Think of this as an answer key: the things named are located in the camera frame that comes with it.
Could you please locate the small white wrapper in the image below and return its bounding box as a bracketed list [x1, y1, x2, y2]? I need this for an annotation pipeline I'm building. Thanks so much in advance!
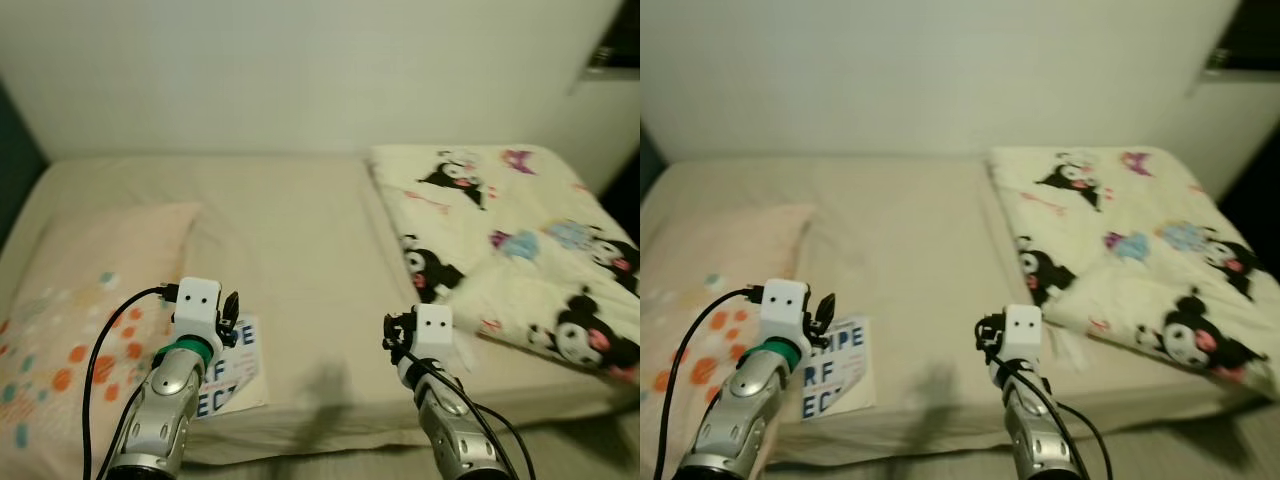
[454, 329, 482, 377]
[1059, 329, 1087, 374]

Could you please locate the dark cabinet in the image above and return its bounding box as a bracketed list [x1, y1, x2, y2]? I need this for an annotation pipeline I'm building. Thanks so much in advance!
[1214, 155, 1280, 253]
[604, 150, 641, 243]

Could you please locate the white book with blue letters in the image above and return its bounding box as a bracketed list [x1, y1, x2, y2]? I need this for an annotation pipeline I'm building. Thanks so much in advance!
[795, 314, 877, 424]
[195, 314, 270, 420]

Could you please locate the cream cartoon print quilt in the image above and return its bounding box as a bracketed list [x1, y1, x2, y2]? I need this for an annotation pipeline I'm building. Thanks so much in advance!
[368, 145, 641, 387]
[988, 147, 1280, 387]

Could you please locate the dark teal padded headboard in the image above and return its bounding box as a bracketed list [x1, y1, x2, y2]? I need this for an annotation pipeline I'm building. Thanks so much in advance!
[640, 130, 667, 198]
[0, 80, 50, 253]

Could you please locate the dark window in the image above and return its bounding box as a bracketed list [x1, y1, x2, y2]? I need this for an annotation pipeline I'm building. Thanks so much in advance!
[1214, 0, 1280, 77]
[598, 0, 641, 71]

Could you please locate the mattress with beige sheet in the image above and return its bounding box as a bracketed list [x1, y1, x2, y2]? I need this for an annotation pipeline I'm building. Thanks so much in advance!
[0, 155, 641, 467]
[640, 158, 1267, 467]

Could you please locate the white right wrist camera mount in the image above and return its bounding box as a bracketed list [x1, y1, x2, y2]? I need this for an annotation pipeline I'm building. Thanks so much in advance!
[1002, 304, 1044, 365]
[411, 304, 454, 368]

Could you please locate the pink patterned pillow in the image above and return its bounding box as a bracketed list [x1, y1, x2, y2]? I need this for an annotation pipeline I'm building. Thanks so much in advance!
[0, 202, 202, 480]
[640, 205, 817, 480]

